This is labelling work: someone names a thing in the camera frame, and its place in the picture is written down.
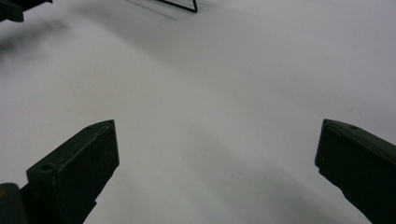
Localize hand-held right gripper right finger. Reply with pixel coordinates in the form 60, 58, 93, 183
314, 119, 396, 224

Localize black wire stand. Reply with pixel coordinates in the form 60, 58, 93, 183
155, 0, 199, 14

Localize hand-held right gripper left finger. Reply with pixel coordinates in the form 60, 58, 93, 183
25, 119, 120, 224

